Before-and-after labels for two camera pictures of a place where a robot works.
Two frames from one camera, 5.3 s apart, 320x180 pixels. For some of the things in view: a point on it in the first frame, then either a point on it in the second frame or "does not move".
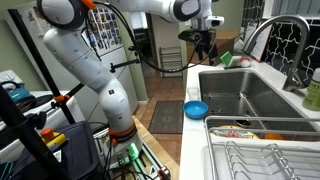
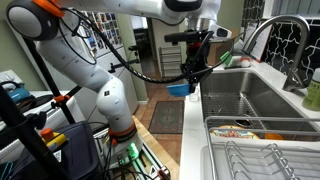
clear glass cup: [193, 92] does not move
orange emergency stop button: [52, 139] does not move
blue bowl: [195, 109] -> [179, 90]
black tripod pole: [64, 100] does not move
